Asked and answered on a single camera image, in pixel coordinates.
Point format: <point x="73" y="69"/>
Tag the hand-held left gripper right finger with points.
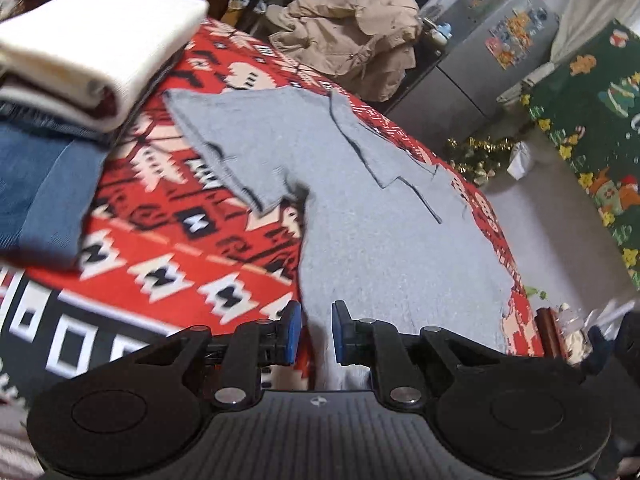
<point x="339" y="332"/>

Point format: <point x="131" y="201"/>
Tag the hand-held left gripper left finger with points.
<point x="293" y="332"/>

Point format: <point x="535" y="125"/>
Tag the grey ribbed polo shirt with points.
<point x="375" y="220"/>

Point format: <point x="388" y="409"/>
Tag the red patterned blanket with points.
<point x="200" y="220"/>

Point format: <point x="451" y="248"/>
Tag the small decorated Christmas tree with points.
<point x="480" y="155"/>

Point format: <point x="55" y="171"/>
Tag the white crumpled cloth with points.
<point x="519" y="160"/>

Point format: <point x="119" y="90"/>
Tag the person's dark blue clothing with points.
<point x="605" y="350"/>

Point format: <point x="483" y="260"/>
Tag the silver refrigerator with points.
<point x="465" y="75"/>

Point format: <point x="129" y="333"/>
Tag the folded blue jeans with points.
<point x="40" y="190"/>

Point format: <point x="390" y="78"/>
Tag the beige jacket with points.
<point x="345" y="35"/>

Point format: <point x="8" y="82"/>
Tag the white quilted blanket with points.
<point x="15" y="440"/>

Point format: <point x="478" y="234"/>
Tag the grey white towel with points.
<point x="525" y="82"/>

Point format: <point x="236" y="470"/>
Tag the white blue jar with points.
<point x="441" y="32"/>

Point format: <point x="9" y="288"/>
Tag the maroon white folded garment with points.
<point x="60" y="105"/>

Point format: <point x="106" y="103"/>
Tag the colourful fridge magnets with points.
<point x="515" y="40"/>

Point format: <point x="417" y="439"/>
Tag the folded cream sweater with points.
<point x="100" y="30"/>

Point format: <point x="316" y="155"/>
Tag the cream curtain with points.
<point x="595" y="0"/>

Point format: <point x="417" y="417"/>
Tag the green festive wall banner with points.
<point x="595" y="125"/>

